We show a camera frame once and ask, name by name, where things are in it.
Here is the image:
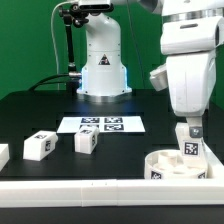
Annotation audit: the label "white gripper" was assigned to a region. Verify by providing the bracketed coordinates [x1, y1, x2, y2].
[160, 16, 224, 138]

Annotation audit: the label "white round stool seat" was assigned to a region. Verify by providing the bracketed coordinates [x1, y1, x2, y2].
[144, 149, 208, 180]

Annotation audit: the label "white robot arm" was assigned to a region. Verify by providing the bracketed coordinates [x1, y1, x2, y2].
[77, 0, 224, 139]

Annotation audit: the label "white sheet with tags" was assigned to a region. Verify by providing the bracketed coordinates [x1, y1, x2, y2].
[57, 116, 145, 134]

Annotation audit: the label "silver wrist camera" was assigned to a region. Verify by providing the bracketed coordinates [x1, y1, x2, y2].
[150, 64, 168, 91]

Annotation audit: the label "white U-shaped fence wall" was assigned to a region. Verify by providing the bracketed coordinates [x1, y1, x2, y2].
[0, 150, 224, 208]

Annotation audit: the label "camera on stand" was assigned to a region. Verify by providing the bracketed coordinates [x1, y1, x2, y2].
[78, 0, 113, 14]

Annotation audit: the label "black cables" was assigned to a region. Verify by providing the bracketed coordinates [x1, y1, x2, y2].
[27, 73, 83, 92]

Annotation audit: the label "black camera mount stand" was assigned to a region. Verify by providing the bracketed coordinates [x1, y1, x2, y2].
[59, 6, 88, 93]

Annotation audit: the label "white cable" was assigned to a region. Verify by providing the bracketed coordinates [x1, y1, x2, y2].
[50, 0, 80, 92]

